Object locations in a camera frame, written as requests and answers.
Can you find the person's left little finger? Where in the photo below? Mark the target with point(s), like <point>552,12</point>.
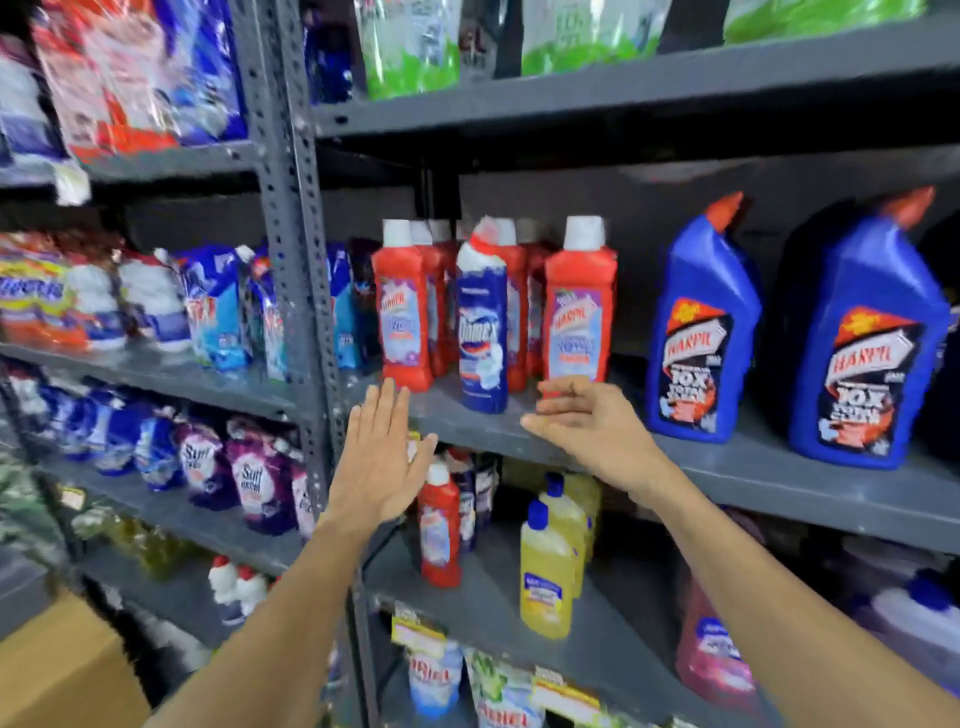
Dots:
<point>352,433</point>

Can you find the person's right fingers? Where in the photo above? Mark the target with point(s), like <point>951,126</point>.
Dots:
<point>559,405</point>

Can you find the light blue detergent packet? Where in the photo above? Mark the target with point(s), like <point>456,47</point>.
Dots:
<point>270,315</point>
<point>217,311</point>

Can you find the blue detergent pouch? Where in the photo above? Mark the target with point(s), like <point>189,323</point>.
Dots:
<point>346,315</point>

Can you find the white detergent pouch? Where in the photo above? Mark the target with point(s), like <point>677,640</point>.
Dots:
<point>97,304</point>
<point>157,300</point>

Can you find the person's left forearm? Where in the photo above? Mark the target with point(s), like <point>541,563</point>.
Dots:
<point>285,630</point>

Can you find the dark blue pouch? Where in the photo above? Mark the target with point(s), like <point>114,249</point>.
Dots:
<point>328,56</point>

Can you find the red white detergent bag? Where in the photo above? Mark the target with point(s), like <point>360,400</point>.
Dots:
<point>105,75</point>

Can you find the pink liquid bottle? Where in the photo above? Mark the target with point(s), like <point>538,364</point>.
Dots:
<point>712,652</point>

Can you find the yellow bottle blue cap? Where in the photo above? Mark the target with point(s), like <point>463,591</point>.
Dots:
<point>546,585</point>
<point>574,525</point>

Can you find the white price tag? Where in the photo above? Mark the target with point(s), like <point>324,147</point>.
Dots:
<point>72,184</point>

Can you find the person's left thumb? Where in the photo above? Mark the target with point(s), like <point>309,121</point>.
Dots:
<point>422,459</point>

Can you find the grey metal shelving rack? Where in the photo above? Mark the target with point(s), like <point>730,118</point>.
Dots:
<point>187,375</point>
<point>750,480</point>

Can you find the yellow price tag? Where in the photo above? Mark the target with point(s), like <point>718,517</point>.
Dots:
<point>564,697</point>
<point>418,634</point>

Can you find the green white refill pouch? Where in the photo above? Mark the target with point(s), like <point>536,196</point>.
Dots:
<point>592,34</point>
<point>817,19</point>
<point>411,52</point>

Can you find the blue toilet cleaner bottle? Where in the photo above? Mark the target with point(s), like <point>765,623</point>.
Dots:
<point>866,360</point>
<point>701,345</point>

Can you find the small red cleaner bottle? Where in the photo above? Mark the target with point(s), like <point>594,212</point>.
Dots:
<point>440,532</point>

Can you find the person's left middle finger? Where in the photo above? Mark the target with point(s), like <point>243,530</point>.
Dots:
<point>385,414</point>

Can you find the dark refill pouch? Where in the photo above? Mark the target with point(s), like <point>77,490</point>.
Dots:
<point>487,41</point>

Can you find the lavender bottle blue cap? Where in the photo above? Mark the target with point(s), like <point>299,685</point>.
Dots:
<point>915,622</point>

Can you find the dark blue cleaner bottle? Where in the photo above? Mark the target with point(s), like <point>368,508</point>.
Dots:
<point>472,499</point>

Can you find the purple detergent pouch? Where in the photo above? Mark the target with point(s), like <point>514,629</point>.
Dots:
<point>204,465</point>
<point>261,484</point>
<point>303,502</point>

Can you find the blue white-topped cleaner bottle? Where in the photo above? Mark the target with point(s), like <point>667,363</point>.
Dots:
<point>482,337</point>

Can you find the green white detergent pack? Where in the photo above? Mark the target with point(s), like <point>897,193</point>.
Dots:
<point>502,694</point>

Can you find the person's left hand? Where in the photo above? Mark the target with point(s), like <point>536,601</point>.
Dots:
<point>371,472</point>

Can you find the row of blue detergent pouches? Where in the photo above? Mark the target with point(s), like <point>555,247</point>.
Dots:
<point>112,435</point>

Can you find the white bottle red cap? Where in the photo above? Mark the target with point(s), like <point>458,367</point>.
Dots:
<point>251,589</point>
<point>223,589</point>

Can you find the brown cardboard box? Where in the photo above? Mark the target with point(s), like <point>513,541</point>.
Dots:
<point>64,667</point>

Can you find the group of red cleaner bottles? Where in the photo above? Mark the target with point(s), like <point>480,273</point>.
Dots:
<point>577,330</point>

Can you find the person's right forearm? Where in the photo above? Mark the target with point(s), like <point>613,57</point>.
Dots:
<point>780,607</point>

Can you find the yellow green liquid bottles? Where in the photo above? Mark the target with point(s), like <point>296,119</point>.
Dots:
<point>142,544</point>

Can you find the person's right hand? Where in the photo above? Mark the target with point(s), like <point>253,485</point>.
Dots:
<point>607,439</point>

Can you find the blue white detergent pack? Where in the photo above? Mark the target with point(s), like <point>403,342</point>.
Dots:
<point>435,679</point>

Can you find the orange detergent packet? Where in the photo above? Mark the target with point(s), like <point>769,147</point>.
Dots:
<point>37,296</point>

